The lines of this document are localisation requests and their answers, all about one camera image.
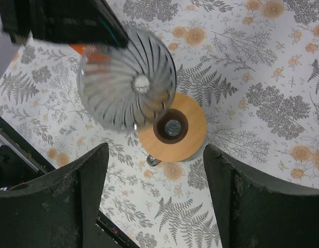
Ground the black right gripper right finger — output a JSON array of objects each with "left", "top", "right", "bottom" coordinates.
[{"left": 203, "top": 145, "right": 319, "bottom": 247}]

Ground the grey glass dripper cone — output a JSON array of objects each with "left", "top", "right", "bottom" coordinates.
[{"left": 77, "top": 27, "right": 176, "bottom": 132}]

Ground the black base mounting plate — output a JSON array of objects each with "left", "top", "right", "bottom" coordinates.
[{"left": 0, "top": 116, "right": 136, "bottom": 247}]

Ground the round wooden dripper stand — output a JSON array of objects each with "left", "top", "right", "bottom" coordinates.
[{"left": 138, "top": 93, "right": 207, "bottom": 162}]

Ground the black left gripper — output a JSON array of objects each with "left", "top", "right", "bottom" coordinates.
[{"left": 0, "top": 0, "right": 129, "bottom": 48}]

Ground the grey glass carafe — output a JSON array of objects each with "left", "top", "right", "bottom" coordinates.
[{"left": 146, "top": 118, "right": 199, "bottom": 167}]

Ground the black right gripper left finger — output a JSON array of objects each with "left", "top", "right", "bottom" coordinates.
[{"left": 0, "top": 143, "right": 109, "bottom": 247}]

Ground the orange black coffee filter box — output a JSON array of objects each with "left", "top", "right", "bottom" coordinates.
[{"left": 69, "top": 44, "right": 111, "bottom": 64}]

